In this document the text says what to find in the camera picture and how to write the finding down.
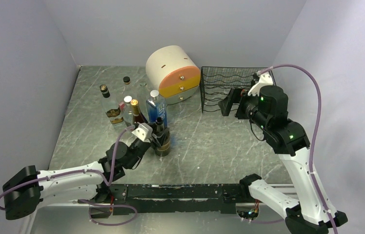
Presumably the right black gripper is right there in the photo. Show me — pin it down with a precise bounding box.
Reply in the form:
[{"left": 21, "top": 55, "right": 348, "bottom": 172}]
[{"left": 218, "top": 86, "right": 270, "bottom": 130}]

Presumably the green wine bottle silver foil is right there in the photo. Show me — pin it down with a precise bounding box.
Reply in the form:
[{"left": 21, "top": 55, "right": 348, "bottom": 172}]
[{"left": 154, "top": 117, "right": 170, "bottom": 157}]

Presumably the dark wine bottle gold foil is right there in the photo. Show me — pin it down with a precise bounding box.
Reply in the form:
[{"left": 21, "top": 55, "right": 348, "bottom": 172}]
[{"left": 130, "top": 99, "right": 147, "bottom": 123}]

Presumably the blue plastic bottle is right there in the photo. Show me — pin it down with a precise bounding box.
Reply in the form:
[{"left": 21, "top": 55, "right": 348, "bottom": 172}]
[{"left": 146, "top": 90, "right": 167, "bottom": 127}]

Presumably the large clear glass bottle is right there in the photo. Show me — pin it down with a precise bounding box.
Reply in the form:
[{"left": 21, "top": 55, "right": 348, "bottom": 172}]
[{"left": 123, "top": 96, "right": 134, "bottom": 127}]

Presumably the clear bottle gold black label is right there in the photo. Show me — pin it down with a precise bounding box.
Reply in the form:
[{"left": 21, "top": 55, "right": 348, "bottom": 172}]
[{"left": 100, "top": 84, "right": 125, "bottom": 126}]

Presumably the clear bottle white label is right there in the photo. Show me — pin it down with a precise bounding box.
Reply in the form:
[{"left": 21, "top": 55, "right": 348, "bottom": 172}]
[{"left": 122, "top": 76, "right": 138, "bottom": 99}]

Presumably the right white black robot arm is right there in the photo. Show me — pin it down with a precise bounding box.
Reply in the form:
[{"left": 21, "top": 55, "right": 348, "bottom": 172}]
[{"left": 218, "top": 85, "right": 348, "bottom": 234}]

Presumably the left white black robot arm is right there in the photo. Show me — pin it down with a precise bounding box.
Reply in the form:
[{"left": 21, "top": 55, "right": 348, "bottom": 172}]
[{"left": 2, "top": 137, "right": 168, "bottom": 220}]

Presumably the small pink block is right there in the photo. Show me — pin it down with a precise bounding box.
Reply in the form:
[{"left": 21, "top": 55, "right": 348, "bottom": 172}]
[{"left": 119, "top": 102, "right": 125, "bottom": 112}]

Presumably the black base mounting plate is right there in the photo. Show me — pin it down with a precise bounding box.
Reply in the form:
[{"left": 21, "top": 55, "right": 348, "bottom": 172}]
[{"left": 78, "top": 182, "right": 270, "bottom": 219}]

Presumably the cream round drawer cabinet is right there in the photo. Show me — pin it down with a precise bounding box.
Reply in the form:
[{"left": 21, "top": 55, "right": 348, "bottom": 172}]
[{"left": 145, "top": 45, "right": 201, "bottom": 105}]

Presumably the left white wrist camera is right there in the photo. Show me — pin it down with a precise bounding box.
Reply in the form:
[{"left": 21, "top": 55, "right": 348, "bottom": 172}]
[{"left": 131, "top": 123, "right": 153, "bottom": 143}]

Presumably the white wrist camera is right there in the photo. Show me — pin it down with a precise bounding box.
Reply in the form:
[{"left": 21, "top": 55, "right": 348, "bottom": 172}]
[
  {"left": 247, "top": 72, "right": 274, "bottom": 96},
  {"left": 131, "top": 123, "right": 153, "bottom": 143}
]

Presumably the black wire wine rack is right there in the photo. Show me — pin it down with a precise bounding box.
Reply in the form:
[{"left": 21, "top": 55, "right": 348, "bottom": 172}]
[{"left": 200, "top": 66, "right": 264, "bottom": 113}]

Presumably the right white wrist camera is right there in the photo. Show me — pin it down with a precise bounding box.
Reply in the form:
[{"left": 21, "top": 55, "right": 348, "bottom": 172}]
[{"left": 247, "top": 72, "right": 274, "bottom": 96}]

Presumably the aluminium rail frame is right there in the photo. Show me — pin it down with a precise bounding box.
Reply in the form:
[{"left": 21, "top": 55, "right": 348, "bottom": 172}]
[{"left": 19, "top": 164, "right": 324, "bottom": 234}]

